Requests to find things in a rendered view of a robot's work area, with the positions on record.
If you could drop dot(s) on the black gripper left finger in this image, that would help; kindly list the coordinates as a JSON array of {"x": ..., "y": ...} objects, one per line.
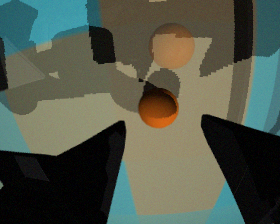
[{"x": 81, "y": 180}]

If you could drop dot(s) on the dark brown ball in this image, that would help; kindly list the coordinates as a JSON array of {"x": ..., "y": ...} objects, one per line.
[{"x": 158, "y": 107}]

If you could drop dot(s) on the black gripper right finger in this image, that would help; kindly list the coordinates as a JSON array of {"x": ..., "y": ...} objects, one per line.
[{"x": 250, "y": 162}]

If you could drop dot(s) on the translucent orange ball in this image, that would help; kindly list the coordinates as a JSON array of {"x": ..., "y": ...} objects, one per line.
[{"x": 171, "y": 45}]

